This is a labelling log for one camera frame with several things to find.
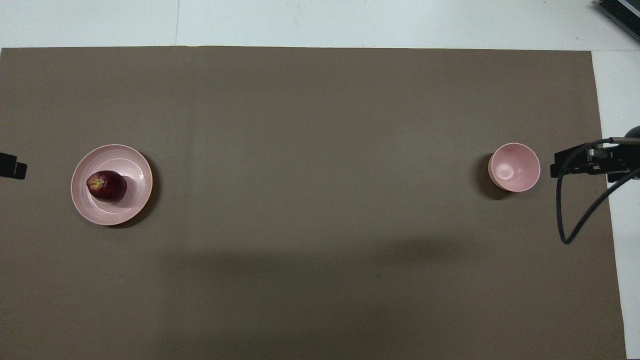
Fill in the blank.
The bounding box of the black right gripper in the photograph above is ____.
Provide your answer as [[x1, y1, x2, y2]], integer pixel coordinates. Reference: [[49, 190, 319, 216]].
[[550, 144, 640, 184]]

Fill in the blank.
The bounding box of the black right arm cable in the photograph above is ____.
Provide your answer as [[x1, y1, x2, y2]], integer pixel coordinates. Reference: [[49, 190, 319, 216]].
[[556, 136, 640, 245]]

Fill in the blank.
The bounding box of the black ribbed device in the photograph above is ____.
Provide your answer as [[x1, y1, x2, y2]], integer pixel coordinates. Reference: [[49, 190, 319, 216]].
[[594, 0, 640, 29]]

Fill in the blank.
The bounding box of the pink bowl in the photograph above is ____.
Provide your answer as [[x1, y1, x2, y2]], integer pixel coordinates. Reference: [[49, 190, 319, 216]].
[[488, 142, 542, 193]]

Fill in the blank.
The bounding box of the brown table mat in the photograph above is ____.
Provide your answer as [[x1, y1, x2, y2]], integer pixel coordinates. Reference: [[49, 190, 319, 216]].
[[0, 46, 627, 360]]

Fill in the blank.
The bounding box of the pink plate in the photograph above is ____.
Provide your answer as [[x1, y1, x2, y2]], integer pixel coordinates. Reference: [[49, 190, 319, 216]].
[[70, 144, 154, 227]]

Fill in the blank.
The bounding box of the dark red apple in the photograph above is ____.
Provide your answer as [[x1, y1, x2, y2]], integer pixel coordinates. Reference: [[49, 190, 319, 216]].
[[86, 170, 128, 203]]

